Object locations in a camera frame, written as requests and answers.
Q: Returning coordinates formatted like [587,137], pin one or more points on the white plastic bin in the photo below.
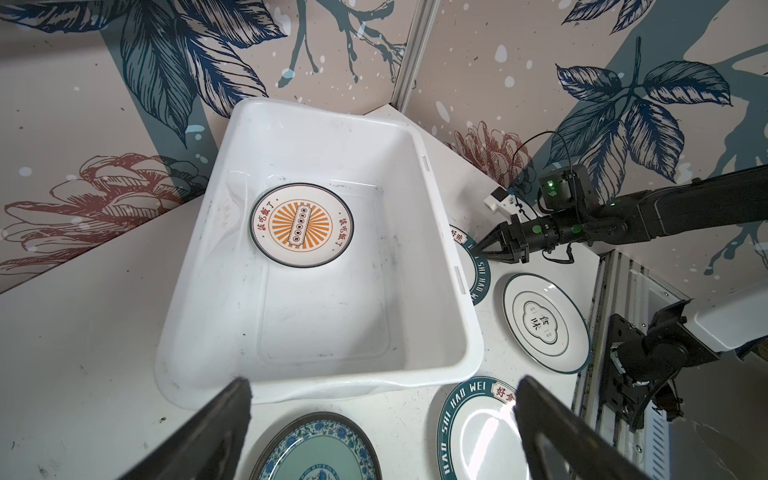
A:
[392,312]

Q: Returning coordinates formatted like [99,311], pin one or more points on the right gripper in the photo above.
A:
[540,234]

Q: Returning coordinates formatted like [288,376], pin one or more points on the green rim plate front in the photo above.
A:
[477,436]

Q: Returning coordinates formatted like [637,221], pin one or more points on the green rim plate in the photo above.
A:
[477,436]
[476,268]

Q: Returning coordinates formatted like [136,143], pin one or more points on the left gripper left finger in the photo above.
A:
[208,445]

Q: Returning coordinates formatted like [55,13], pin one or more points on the orange sunburst plate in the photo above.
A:
[301,225]

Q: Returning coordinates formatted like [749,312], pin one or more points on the teal patterned small plate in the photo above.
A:
[319,445]

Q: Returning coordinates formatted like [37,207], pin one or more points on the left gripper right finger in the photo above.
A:
[559,445]

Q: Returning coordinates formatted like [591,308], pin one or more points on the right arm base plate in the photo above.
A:
[638,365]

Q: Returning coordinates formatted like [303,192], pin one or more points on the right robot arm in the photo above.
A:
[683,334]

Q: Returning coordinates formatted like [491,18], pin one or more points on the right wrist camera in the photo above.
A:
[565,192]

